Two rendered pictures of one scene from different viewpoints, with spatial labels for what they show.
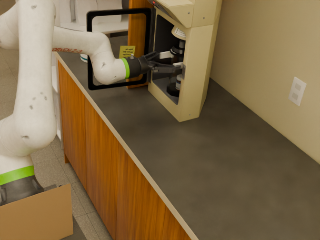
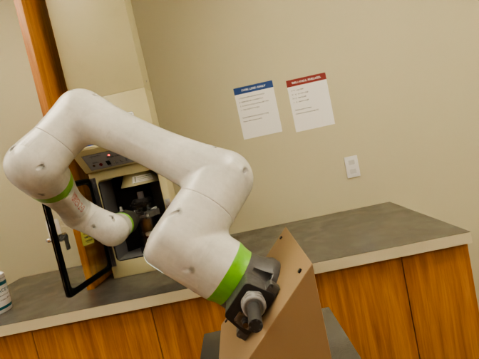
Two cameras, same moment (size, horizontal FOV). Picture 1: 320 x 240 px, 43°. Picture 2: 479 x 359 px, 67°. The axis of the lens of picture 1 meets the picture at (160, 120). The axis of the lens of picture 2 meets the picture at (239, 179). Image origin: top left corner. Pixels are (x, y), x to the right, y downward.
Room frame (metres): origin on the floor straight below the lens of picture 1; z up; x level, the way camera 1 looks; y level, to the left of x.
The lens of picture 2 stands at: (0.48, 0.98, 1.36)
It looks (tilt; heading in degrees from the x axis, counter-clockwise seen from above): 4 degrees down; 305
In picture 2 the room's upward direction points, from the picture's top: 12 degrees counter-clockwise
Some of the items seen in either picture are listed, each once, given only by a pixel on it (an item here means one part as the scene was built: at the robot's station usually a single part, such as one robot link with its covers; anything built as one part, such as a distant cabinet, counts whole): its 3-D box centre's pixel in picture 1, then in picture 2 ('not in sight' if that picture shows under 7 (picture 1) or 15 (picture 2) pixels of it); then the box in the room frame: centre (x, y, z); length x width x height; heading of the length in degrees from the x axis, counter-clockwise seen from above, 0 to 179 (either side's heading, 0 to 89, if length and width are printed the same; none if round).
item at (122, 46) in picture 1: (118, 50); (79, 233); (1.79, 0.23, 1.19); 0.30 x 0.01 x 0.40; 115
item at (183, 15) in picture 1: (161, 4); (116, 154); (1.71, 0.04, 1.46); 0.32 x 0.12 x 0.10; 32
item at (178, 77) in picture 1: (179, 70); (147, 224); (1.75, -0.07, 1.13); 0.11 x 0.11 x 0.21
